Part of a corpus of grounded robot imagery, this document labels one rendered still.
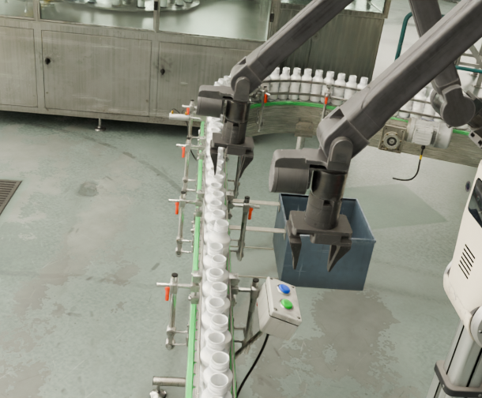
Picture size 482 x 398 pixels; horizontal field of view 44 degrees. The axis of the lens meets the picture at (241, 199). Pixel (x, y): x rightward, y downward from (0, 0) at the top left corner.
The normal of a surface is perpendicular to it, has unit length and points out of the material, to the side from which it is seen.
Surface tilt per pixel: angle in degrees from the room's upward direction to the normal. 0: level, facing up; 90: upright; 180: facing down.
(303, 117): 90
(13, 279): 0
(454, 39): 87
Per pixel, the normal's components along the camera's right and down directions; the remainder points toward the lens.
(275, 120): 0.42, 0.44
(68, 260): 0.11, -0.88
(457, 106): 0.01, 0.50
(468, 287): -0.99, -0.07
